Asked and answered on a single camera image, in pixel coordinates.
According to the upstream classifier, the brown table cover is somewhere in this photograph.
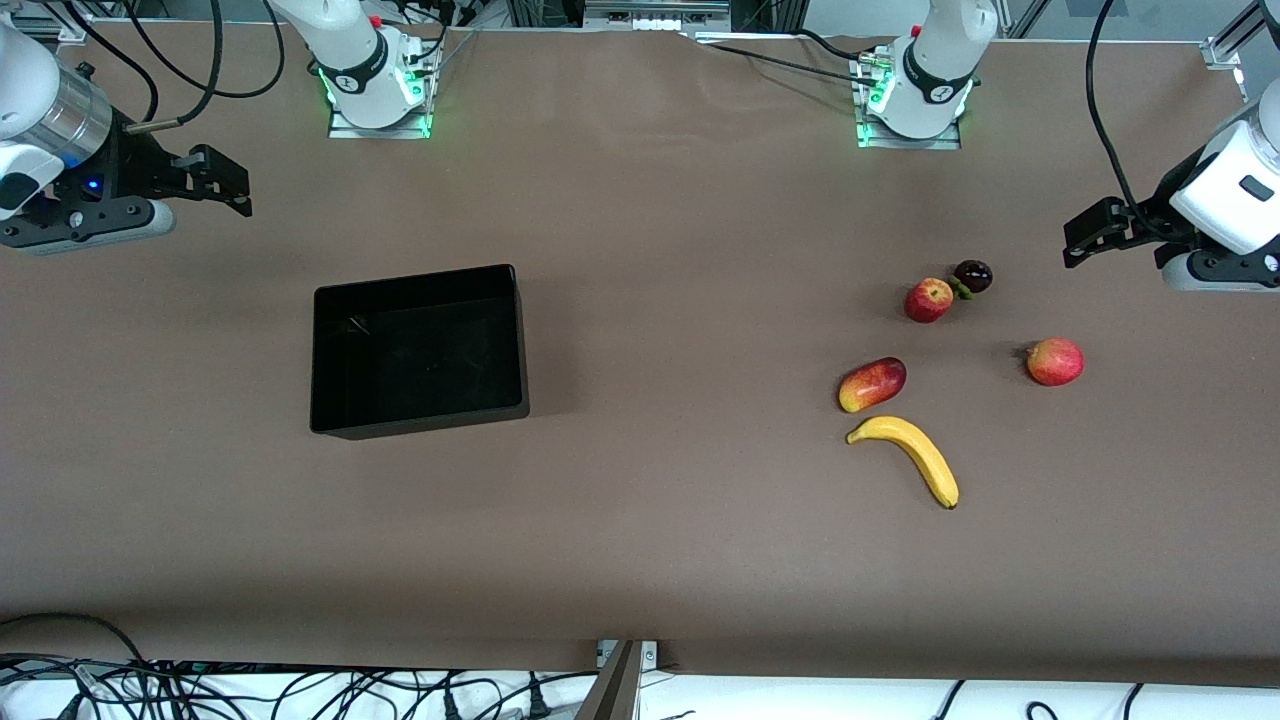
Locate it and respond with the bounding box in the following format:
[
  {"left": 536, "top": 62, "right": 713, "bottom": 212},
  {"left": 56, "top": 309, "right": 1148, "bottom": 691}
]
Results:
[{"left": 0, "top": 20, "right": 1280, "bottom": 689}]

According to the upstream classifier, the dark metal bar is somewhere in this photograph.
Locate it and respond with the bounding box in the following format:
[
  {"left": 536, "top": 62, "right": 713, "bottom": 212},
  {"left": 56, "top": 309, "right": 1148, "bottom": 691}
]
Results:
[{"left": 574, "top": 640, "right": 643, "bottom": 720}]

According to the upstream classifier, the red yellow mango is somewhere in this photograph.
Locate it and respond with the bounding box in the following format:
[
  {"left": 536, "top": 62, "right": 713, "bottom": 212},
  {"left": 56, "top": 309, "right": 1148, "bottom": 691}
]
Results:
[{"left": 837, "top": 357, "right": 908, "bottom": 414}]

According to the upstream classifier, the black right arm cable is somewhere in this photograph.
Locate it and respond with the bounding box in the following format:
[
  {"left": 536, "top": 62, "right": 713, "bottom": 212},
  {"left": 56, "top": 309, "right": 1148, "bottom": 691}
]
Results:
[
  {"left": 60, "top": 0, "right": 161, "bottom": 123},
  {"left": 125, "top": 0, "right": 287, "bottom": 101}
]

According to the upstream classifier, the silver aluminium frame rail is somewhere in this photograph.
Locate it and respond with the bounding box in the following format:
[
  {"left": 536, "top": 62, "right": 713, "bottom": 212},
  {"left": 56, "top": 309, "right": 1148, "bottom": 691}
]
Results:
[{"left": 584, "top": 0, "right": 733, "bottom": 33}]

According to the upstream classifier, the short black table cable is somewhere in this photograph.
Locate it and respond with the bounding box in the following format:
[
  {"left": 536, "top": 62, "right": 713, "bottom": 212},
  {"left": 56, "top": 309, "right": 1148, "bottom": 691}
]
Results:
[{"left": 790, "top": 28, "right": 873, "bottom": 63}]

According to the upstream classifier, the black plastic box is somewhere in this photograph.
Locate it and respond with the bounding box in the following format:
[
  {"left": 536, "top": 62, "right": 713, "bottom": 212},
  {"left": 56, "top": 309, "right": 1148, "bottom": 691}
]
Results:
[{"left": 309, "top": 264, "right": 531, "bottom": 441}]

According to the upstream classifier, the plain red apple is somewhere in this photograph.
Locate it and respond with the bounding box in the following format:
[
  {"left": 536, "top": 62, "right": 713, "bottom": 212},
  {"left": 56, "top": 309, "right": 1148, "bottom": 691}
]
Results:
[{"left": 1025, "top": 337, "right": 1086, "bottom": 388}]

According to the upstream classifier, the yellow banana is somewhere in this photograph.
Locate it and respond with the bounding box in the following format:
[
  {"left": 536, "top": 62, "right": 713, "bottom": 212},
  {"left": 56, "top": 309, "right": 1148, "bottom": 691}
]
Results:
[{"left": 846, "top": 415, "right": 961, "bottom": 511}]

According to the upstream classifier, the silver metal table bracket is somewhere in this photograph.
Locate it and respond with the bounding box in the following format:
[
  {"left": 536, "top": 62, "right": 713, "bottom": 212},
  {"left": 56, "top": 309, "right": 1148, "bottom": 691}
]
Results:
[{"left": 596, "top": 640, "right": 660, "bottom": 670}]

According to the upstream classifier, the long black table cable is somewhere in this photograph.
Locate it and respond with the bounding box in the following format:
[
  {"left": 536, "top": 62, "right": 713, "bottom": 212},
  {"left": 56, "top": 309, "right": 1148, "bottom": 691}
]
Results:
[{"left": 695, "top": 38, "right": 881, "bottom": 89}]

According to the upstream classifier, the black cable with metal plug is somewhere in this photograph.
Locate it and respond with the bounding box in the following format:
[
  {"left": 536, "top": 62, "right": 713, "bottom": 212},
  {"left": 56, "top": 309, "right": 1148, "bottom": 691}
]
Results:
[{"left": 125, "top": 0, "right": 223, "bottom": 133}]

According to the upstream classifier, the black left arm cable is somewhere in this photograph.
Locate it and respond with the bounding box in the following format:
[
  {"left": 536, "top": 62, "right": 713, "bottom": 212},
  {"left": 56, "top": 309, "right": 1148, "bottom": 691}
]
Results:
[{"left": 1086, "top": 0, "right": 1173, "bottom": 241}]

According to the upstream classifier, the aluminium corner frame piece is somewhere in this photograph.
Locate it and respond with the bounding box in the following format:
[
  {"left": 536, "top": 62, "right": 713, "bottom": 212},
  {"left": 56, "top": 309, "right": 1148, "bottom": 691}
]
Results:
[
  {"left": 0, "top": 12, "right": 93, "bottom": 47},
  {"left": 1203, "top": 0, "right": 1280, "bottom": 73}
]

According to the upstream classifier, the red apple with yellow patch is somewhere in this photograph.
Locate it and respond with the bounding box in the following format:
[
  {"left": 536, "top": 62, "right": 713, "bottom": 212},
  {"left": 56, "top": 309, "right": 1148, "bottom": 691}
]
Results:
[{"left": 904, "top": 277, "right": 955, "bottom": 324}]

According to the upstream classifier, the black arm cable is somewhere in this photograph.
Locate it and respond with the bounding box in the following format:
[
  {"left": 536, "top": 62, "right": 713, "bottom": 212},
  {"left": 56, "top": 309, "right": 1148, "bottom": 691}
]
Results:
[
  {"left": 125, "top": 0, "right": 287, "bottom": 101},
  {"left": 1086, "top": 0, "right": 1173, "bottom": 241},
  {"left": 60, "top": 0, "right": 161, "bottom": 123}
]

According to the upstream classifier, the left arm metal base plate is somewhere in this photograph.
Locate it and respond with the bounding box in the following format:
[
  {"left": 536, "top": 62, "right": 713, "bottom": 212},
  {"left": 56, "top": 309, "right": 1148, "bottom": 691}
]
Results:
[{"left": 855, "top": 50, "right": 963, "bottom": 151}]

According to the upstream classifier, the black looped cable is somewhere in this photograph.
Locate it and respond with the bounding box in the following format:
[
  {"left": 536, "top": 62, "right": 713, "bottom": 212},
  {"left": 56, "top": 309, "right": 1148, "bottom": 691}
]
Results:
[{"left": 0, "top": 612, "right": 153, "bottom": 669}]

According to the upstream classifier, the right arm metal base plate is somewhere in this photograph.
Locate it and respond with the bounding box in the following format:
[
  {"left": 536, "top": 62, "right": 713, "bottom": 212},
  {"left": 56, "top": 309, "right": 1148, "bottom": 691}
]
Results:
[{"left": 327, "top": 40, "right": 434, "bottom": 140}]

